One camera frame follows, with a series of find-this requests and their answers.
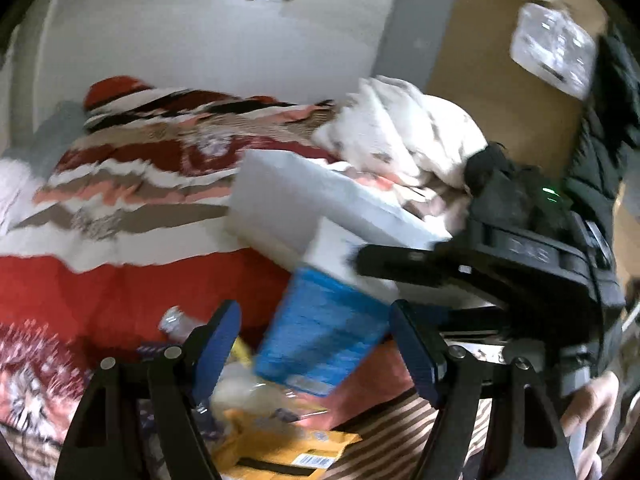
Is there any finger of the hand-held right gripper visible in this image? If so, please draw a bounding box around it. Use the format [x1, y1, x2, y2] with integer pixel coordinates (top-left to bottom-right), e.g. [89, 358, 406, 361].
[347, 240, 475, 291]
[434, 306, 507, 347]

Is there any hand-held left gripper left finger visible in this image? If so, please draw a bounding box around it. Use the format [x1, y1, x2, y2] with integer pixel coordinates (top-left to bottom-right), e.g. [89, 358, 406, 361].
[54, 299, 244, 480]

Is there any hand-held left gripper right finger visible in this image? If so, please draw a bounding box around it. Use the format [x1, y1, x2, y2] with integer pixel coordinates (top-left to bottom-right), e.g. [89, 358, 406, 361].
[388, 298, 577, 480]

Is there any blue nut snack packet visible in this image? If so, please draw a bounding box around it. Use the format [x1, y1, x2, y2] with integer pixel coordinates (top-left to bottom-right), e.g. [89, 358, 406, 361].
[137, 337, 331, 456]

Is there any light blue packet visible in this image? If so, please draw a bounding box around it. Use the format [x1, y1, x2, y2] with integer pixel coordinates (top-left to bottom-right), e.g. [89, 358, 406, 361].
[255, 266, 397, 397]

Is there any white foam box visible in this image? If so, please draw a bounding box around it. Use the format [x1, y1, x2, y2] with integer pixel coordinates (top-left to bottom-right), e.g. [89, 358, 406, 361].
[224, 148, 482, 311]

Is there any yellow snack packet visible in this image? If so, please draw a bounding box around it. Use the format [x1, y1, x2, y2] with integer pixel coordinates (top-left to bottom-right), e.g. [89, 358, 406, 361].
[210, 407, 364, 480]

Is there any person's right hand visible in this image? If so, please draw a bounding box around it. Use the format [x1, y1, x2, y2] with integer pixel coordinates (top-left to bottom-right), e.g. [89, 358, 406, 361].
[560, 372, 622, 480]

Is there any clear plastic packet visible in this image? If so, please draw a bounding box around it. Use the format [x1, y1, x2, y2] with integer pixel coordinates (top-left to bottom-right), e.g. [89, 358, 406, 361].
[158, 305, 202, 344]

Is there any red printed blanket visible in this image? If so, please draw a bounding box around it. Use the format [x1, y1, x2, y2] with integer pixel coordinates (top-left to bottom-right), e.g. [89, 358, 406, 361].
[0, 76, 501, 480]

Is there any dark padded jacket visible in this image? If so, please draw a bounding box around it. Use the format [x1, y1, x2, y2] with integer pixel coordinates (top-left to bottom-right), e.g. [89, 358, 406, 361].
[564, 24, 640, 223]

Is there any white quilt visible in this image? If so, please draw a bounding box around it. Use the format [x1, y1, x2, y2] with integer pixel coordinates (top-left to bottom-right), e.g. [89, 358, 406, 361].
[312, 75, 489, 221]

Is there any clear plastic bag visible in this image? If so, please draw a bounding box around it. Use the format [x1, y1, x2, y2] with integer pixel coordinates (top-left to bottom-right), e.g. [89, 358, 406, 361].
[509, 2, 599, 99]

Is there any white pillow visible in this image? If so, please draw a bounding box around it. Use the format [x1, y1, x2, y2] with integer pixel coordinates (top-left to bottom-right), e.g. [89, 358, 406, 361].
[0, 157, 52, 237]

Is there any grey pillow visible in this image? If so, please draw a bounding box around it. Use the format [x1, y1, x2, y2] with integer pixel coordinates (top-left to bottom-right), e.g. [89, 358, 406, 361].
[22, 102, 92, 182]

